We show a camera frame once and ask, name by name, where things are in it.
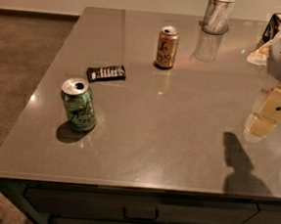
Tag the grey right drawer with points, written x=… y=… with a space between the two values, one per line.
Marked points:
x=267 y=214

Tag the black snack bar wrapper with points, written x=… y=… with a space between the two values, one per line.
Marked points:
x=109 y=73

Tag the black wire napkin basket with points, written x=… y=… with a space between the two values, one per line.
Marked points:
x=272 y=27

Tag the green soda can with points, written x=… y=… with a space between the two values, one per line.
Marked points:
x=77 y=99

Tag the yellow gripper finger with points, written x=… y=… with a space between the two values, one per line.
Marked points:
x=267 y=115

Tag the grey drawer with handle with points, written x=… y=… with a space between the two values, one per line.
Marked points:
x=143 y=208

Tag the orange soda can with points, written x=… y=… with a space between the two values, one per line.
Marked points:
x=167 y=47

